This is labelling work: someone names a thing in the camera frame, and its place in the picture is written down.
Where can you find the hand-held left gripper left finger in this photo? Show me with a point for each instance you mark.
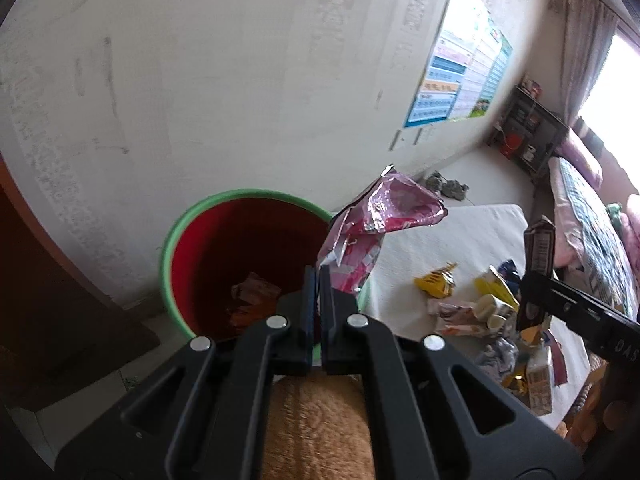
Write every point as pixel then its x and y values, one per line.
pixel 311 300

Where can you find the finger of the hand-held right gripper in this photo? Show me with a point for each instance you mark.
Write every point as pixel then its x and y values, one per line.
pixel 555 297

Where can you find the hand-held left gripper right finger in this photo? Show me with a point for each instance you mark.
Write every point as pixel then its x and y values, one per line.
pixel 326 300

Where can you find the brown drink carton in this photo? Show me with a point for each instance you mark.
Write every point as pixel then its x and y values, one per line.
pixel 539 250

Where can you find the red bucket with green rim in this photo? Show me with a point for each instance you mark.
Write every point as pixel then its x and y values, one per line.
pixel 215 260

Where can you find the yellow black snack wrapper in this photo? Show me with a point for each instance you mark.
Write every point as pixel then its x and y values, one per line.
pixel 435 284

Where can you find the pink foil snack wrapper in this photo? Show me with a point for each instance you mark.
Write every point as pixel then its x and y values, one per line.
pixel 390 205

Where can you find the person's right hand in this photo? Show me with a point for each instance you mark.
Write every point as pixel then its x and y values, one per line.
pixel 617 412

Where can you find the dark blue wrapper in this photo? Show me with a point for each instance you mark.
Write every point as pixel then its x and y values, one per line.
pixel 509 270

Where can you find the pile of wrappers in bucket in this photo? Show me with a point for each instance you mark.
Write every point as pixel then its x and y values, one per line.
pixel 252 297

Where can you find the paper cup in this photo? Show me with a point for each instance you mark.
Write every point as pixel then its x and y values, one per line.
pixel 486 306
pixel 500 323

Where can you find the red white packet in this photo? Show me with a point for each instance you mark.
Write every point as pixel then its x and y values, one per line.
pixel 557 360

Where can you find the yellow cardboard box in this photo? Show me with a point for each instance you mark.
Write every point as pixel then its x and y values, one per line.
pixel 492 285

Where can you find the bed with patterned blanket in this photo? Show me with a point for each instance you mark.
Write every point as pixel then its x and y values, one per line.
pixel 595 240

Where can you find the crumpled grey wrapper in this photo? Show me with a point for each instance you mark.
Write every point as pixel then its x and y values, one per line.
pixel 497 355

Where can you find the pink bed sheet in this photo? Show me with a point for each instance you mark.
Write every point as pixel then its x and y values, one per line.
pixel 562 210

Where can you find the yellow foil wrapper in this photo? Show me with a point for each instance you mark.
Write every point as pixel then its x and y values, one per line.
pixel 517 385

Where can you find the pink floral duvet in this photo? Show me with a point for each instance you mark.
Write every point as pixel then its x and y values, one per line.
pixel 631 235

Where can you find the red white pouch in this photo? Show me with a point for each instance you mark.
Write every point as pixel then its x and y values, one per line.
pixel 455 317

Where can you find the green soft toy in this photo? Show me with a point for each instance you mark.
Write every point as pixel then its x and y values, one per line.
pixel 614 210

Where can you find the pink pillow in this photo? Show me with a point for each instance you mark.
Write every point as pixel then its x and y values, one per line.
pixel 580 155

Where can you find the grey shoe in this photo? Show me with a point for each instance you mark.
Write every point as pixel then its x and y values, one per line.
pixel 433 181
pixel 454 190

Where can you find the small red pail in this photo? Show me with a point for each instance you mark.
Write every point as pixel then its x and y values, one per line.
pixel 511 145

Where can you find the dark metal shelf rack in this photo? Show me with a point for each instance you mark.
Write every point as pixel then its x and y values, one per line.
pixel 545 130

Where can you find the window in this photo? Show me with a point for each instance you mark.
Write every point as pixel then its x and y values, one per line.
pixel 615 90

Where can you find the pink patterned curtain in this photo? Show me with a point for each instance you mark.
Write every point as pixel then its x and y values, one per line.
pixel 585 50

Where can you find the dark brown wooden cabinet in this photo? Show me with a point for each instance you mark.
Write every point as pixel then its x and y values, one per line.
pixel 50 310

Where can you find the white wall socket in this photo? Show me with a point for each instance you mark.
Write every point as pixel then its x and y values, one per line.
pixel 395 140
pixel 422 136

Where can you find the green bordered wall poster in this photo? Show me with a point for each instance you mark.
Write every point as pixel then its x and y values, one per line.
pixel 497 70

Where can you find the white grid wall poster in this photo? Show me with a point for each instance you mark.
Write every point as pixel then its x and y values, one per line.
pixel 475 75

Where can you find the blue bordered wall poster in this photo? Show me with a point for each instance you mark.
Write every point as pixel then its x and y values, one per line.
pixel 435 90

